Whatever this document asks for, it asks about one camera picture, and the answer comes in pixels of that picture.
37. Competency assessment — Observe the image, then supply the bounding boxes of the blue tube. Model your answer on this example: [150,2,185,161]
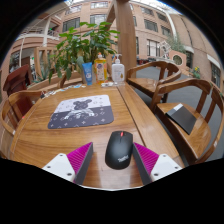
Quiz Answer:
[82,61,94,86]

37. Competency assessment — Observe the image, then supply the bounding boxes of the dark red wooden lectern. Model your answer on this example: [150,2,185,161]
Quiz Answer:
[3,63,34,116]

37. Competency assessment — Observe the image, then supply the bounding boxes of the black computer mouse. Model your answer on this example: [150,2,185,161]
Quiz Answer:
[104,130,135,171]

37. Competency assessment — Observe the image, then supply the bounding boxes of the wooden armchair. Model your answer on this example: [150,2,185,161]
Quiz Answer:
[0,89,43,159]
[125,60,183,101]
[58,71,84,89]
[149,78,224,165]

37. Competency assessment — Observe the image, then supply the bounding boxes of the grey white printed mouse pad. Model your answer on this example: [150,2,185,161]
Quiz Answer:
[47,94,115,130]

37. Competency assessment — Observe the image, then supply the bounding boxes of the yellow liquid bottle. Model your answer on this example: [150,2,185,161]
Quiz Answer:
[94,52,108,84]

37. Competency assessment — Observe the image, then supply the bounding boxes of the black notebook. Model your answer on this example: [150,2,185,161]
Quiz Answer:
[165,103,198,136]

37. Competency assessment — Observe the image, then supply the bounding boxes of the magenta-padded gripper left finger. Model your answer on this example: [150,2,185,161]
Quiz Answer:
[42,141,94,185]

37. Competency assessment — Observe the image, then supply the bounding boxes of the green potted plant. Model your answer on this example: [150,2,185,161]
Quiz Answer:
[48,21,121,85]

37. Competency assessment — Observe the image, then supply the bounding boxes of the clear plastic packet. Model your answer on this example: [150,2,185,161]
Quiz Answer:
[100,81,118,88]

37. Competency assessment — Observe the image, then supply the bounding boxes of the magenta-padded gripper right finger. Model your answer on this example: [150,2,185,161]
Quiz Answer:
[132,142,184,186]

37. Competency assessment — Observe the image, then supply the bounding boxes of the white pump bottle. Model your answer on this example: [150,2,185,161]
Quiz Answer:
[111,53,126,84]

